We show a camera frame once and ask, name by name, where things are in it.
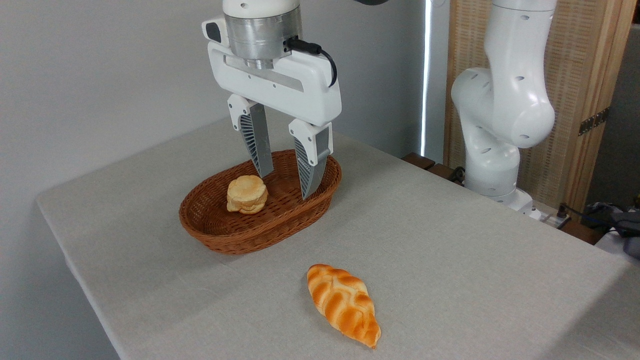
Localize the braided golden bread loaf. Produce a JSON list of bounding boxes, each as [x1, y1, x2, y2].
[[306, 263, 382, 350]]

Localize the grey tablecloth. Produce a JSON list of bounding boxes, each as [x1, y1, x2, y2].
[[36, 105, 640, 360]]

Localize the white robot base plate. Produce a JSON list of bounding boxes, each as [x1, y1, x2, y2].
[[517, 197, 572, 231]]

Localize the metal screen hinge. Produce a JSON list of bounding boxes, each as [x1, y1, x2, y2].
[[578, 107, 611, 137]]

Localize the dark grey bag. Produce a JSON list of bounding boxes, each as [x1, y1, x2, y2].
[[582, 200, 640, 261]]

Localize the round pale bread bun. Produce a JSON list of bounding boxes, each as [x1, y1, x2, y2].
[[226, 175, 269, 215]]

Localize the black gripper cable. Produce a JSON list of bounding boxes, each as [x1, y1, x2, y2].
[[286, 37, 338, 88]]

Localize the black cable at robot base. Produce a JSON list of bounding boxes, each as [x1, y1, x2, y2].
[[556, 202, 640, 232]]

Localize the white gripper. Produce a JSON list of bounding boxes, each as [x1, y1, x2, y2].
[[207, 40, 343, 201]]

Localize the brown wicker basket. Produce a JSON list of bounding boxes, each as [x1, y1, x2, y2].
[[179, 149, 343, 256]]

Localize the bright vertical light strip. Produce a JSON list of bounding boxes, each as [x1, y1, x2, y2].
[[420, 0, 432, 157]]

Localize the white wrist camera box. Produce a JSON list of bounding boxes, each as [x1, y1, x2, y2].
[[202, 15, 231, 49]]

